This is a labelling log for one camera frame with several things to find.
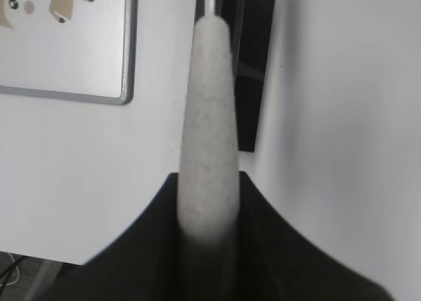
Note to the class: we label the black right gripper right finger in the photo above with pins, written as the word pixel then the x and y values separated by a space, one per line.
pixel 275 262

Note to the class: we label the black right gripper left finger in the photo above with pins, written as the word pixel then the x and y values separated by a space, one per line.
pixel 139 265

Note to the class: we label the white handled knife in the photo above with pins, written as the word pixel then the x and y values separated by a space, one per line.
pixel 208 183

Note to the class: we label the white grey-rimmed cutting board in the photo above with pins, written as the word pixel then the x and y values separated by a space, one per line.
pixel 75 50

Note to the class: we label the black knife stand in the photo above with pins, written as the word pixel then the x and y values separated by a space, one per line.
pixel 250 26

